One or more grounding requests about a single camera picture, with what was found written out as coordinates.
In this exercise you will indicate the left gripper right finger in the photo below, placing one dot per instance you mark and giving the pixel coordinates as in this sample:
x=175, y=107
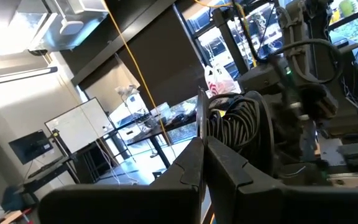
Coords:
x=275, y=205

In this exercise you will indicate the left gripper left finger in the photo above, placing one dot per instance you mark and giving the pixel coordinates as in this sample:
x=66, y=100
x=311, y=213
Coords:
x=135, y=205

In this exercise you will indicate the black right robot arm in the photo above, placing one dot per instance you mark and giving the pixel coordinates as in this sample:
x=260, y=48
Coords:
x=319, y=62

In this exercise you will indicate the white plastic bag red print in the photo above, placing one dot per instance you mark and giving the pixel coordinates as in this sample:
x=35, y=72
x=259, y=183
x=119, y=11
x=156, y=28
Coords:
x=219, y=81

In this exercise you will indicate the black side desk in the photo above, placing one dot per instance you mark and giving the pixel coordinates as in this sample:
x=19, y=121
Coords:
x=154, y=132

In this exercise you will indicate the black monitor cart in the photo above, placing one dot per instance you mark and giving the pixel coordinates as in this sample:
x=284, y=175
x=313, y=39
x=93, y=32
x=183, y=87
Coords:
x=48, y=174

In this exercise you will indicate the whiteboard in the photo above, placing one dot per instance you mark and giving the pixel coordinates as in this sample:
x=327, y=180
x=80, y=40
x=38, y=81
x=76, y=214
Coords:
x=79, y=124

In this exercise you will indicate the black monitor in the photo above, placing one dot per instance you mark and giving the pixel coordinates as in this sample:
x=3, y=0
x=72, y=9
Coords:
x=30, y=146

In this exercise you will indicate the wooden workbench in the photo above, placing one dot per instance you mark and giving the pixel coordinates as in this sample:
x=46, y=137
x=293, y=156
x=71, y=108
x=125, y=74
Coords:
x=11, y=217

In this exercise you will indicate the silver mounting bracket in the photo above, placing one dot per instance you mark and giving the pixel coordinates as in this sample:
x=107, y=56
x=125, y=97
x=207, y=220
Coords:
x=329, y=152

